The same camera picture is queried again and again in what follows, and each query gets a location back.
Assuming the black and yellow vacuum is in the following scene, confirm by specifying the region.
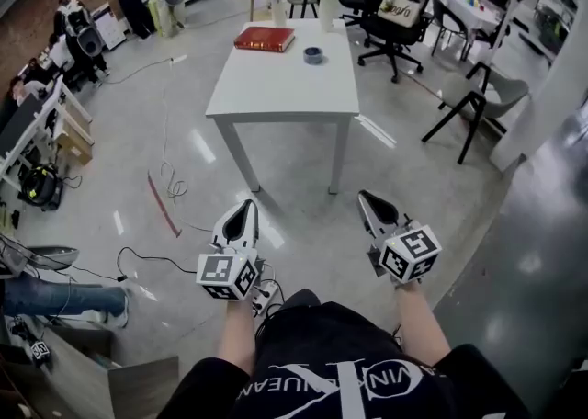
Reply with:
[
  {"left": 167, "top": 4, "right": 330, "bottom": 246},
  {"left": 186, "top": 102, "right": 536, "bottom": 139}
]
[{"left": 18, "top": 161, "right": 64, "bottom": 212}]

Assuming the tall white ribbed vase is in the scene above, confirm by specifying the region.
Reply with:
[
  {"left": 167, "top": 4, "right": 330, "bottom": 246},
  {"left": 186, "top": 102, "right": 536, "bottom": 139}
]
[{"left": 318, "top": 0, "right": 340, "bottom": 33}]

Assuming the white rectangular table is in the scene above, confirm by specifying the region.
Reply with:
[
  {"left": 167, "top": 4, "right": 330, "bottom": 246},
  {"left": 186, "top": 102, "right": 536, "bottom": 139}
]
[{"left": 205, "top": 18, "right": 361, "bottom": 196}]

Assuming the person's right forearm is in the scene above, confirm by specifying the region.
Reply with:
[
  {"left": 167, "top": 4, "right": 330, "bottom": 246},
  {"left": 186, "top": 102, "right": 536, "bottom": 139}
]
[{"left": 393, "top": 279, "right": 454, "bottom": 366}]

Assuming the white desk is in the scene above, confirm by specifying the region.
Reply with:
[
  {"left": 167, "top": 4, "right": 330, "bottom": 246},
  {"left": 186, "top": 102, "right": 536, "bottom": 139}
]
[{"left": 0, "top": 75, "right": 95, "bottom": 191}]

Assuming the brown cardboard box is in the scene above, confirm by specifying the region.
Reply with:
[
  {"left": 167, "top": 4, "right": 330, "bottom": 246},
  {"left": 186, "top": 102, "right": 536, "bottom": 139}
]
[{"left": 53, "top": 103, "right": 96, "bottom": 166}]

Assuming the white power strip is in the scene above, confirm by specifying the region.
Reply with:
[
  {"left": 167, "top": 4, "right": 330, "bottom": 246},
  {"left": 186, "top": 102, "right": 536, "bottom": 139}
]
[{"left": 251, "top": 277, "right": 284, "bottom": 316}]

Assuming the white tote bag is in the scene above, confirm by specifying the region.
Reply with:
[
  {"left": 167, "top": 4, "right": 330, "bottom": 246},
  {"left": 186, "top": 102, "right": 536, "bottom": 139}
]
[{"left": 377, "top": 0, "right": 423, "bottom": 27}]

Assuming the black metal chair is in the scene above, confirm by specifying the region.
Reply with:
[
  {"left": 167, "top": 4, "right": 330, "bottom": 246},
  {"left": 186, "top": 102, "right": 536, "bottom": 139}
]
[{"left": 430, "top": 0, "right": 475, "bottom": 61}]

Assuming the green bag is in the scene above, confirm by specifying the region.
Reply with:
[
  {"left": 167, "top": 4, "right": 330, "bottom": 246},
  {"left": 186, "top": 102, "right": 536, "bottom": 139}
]
[{"left": 146, "top": 0, "right": 165, "bottom": 38}]

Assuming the person's black printed shirt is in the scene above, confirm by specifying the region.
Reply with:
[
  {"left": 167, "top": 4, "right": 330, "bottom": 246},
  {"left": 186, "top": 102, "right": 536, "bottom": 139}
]
[{"left": 155, "top": 288, "right": 537, "bottom": 419}]

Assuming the grey bowl-shaped shell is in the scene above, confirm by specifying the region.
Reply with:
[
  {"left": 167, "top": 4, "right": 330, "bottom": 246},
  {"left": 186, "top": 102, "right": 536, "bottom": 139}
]
[{"left": 26, "top": 245, "right": 80, "bottom": 267}]

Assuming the large brown box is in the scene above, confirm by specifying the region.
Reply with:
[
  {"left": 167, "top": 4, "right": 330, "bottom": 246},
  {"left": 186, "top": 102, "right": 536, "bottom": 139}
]
[{"left": 44, "top": 325, "right": 181, "bottom": 419}]

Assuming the black floor cable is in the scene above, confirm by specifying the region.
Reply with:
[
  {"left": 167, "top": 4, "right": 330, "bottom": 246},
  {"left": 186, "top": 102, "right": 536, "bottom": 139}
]
[{"left": 116, "top": 246, "right": 198, "bottom": 283}]

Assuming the black mesh office chair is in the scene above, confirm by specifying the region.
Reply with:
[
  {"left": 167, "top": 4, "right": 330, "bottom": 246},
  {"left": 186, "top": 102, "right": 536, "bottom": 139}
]
[{"left": 339, "top": 0, "right": 438, "bottom": 85}]

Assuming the person's left forearm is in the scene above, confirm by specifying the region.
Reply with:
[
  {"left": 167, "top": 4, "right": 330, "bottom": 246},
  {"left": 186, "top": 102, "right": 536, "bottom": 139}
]
[{"left": 215, "top": 298, "right": 258, "bottom": 377}]

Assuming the red floor strip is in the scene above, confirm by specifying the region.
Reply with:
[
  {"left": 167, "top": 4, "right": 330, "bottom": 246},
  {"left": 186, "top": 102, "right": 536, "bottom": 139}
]
[{"left": 147, "top": 170, "right": 183, "bottom": 239}]

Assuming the white floor cable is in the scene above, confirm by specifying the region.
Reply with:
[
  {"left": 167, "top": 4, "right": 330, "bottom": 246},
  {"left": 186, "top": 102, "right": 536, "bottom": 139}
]
[{"left": 103, "top": 56, "right": 213, "bottom": 232}]

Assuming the red hardcover book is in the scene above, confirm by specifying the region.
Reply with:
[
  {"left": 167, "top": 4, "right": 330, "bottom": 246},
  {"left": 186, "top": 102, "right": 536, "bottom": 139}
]
[{"left": 233, "top": 26, "right": 296, "bottom": 54}]

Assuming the grey chair with black legs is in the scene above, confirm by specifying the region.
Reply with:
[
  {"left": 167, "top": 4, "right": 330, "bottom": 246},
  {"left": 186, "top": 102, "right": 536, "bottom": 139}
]
[{"left": 421, "top": 61, "right": 530, "bottom": 165}]

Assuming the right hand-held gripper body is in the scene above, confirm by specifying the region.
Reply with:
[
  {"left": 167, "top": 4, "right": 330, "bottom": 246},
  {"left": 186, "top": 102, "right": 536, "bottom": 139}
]
[{"left": 367, "top": 214, "right": 443, "bottom": 288}]

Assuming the table with white cloth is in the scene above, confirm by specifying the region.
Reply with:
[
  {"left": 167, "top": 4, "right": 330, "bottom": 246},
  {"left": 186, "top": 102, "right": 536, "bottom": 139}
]
[{"left": 445, "top": 0, "right": 504, "bottom": 60}]

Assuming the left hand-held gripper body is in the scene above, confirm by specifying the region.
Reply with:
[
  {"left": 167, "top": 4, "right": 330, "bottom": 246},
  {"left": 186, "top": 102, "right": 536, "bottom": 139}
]
[{"left": 196, "top": 242, "right": 268, "bottom": 303}]

